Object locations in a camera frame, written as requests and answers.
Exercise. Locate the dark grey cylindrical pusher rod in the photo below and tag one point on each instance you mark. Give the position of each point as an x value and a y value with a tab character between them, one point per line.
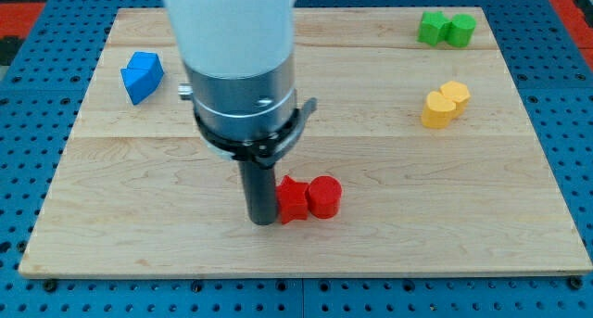
259	184

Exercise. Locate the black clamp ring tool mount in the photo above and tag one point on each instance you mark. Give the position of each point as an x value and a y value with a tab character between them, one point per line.
264	152

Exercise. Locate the red star block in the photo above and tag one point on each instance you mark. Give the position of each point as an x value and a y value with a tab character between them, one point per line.
292	200

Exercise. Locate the red cylinder block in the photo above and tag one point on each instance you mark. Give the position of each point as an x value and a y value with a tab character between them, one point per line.
324	196

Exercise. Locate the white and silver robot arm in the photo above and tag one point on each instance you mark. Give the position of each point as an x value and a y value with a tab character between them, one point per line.
239	59

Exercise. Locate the wooden board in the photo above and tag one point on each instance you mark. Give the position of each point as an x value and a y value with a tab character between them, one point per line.
138	195

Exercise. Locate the blue triangular block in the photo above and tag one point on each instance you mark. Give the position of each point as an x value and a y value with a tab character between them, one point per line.
139	84

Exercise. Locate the blue pentagon block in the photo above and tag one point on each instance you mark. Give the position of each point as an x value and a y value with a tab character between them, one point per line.
149	63

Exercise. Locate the yellow half-round block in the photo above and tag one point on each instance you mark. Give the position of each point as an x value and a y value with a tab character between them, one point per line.
437	111

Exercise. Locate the yellow hexagon block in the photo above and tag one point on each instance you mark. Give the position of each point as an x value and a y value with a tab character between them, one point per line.
458	93

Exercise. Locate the green star block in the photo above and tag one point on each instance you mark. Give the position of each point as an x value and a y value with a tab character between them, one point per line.
433	28

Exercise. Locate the green cylinder block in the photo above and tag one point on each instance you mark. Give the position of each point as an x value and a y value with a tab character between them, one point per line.
461	30

